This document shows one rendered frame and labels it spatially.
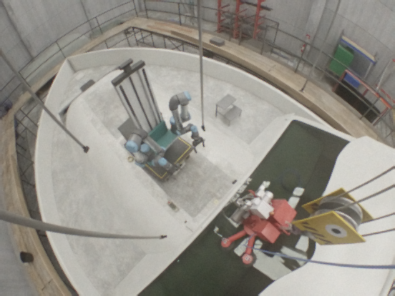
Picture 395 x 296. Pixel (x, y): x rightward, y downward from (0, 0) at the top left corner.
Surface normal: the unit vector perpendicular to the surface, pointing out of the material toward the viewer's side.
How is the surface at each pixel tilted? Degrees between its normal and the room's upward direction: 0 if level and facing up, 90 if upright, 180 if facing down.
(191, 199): 0
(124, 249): 0
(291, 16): 90
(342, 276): 20
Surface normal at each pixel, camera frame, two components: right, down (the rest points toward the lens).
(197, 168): -0.04, -0.48
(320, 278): -0.33, -0.62
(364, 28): -0.68, 0.66
